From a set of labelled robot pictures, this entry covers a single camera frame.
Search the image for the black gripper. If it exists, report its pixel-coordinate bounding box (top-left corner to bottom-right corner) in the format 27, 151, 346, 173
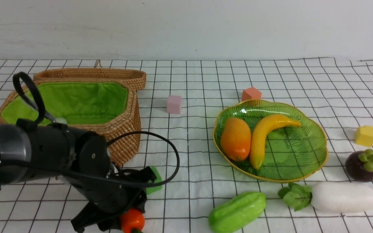
66, 177, 148, 233

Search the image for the orange carrot with green top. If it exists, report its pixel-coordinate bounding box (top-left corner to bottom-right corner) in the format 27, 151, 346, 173
119, 208, 145, 233

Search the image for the orange mango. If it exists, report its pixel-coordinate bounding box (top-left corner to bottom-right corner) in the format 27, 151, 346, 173
220, 117, 252, 161

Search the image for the yellow banana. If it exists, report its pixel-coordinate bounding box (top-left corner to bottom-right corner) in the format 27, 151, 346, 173
250, 114, 301, 170

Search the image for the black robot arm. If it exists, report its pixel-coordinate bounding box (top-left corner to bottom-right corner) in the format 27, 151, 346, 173
0, 119, 157, 233

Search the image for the green foam cube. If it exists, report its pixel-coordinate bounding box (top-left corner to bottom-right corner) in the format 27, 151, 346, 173
145, 166, 163, 195

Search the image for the woven rattan basket green lining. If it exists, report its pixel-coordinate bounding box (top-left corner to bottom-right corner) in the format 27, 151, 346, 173
0, 78, 141, 167

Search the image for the pink foam cube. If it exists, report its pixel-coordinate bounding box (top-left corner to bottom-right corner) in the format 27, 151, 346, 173
166, 95, 182, 115

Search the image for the green starfruit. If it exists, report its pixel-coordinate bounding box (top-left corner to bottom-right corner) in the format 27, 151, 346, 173
208, 192, 267, 233

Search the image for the woven rattan basket lid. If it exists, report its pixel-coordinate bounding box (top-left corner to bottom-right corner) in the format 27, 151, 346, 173
33, 60, 147, 90

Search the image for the orange foam cube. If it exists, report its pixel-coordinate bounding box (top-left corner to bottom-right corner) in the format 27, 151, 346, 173
241, 87, 262, 102

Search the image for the green glass leaf plate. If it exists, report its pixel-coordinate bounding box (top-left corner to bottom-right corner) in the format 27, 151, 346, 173
213, 99, 328, 183

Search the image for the white radish with leaves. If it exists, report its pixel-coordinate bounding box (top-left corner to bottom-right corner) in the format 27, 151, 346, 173
278, 182, 373, 214

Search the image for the purple mangosteen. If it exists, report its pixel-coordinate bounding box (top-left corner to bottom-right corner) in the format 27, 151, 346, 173
345, 149, 373, 182

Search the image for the white checkered tablecloth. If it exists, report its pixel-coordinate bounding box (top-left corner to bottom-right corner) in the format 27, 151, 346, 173
0, 58, 373, 233

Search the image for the yellow foam cube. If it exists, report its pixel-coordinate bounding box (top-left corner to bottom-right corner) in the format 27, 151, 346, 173
354, 125, 373, 148

